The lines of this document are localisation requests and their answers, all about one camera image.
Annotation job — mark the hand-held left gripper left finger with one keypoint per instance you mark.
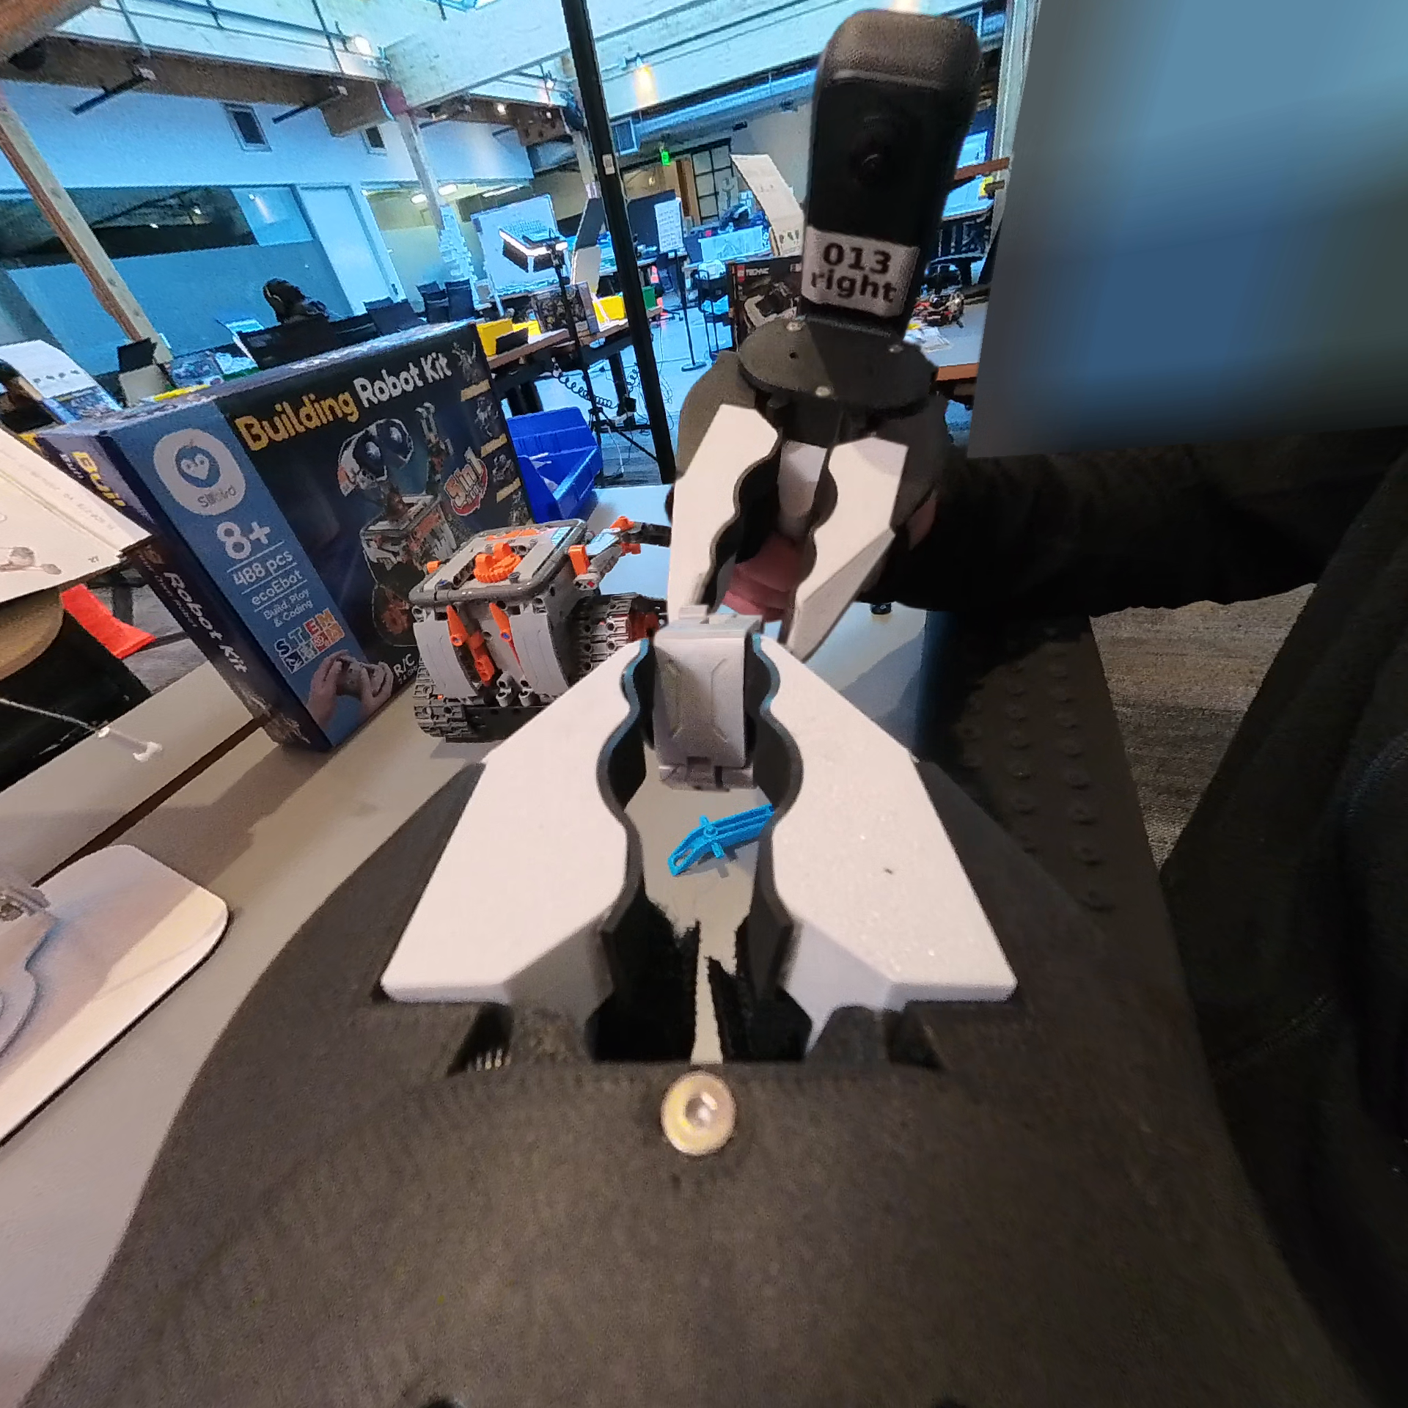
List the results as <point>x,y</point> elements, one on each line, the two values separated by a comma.
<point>516,878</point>

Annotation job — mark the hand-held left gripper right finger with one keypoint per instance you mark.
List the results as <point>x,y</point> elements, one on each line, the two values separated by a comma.
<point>890,878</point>

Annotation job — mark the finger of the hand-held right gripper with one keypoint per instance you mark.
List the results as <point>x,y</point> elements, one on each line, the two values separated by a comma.
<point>864,518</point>
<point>704,496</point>

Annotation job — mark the grey black wheel Lego assembly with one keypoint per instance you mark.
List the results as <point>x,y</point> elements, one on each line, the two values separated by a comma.
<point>704,691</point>

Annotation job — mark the person's right forearm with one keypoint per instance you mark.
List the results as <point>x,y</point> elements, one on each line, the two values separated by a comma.
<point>1098,528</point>

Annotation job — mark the person's right hand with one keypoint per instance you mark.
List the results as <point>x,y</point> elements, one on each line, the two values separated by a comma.
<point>767,584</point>

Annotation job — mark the blue plastic bin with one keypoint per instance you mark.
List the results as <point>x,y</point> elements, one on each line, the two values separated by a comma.
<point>556,461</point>

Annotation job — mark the black toy box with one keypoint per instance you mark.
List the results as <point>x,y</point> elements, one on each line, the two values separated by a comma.
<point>771,308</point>

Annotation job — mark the light blue plastic tool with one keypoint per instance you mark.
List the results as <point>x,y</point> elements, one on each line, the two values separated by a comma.
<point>704,841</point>

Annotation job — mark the black dimpled panel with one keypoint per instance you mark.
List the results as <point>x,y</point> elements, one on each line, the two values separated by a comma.
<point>1043,748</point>

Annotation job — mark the grey orange toy robot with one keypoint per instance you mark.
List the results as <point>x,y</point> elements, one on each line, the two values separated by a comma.
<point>516,647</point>

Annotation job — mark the black metal pole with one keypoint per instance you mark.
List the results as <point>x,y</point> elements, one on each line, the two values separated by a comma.
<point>616,222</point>

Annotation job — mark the black tripod light stand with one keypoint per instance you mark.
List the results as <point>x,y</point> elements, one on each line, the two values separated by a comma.
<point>537,247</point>

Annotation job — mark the blue robot kit box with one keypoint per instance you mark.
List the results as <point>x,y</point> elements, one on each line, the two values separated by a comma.
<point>275,528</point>

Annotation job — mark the round wooden board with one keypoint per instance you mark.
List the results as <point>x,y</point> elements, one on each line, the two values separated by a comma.
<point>27,639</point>

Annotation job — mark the white instruction booklet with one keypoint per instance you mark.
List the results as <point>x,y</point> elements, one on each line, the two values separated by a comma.
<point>57,518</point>

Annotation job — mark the wooden beam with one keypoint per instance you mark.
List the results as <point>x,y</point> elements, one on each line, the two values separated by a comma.
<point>68,222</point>

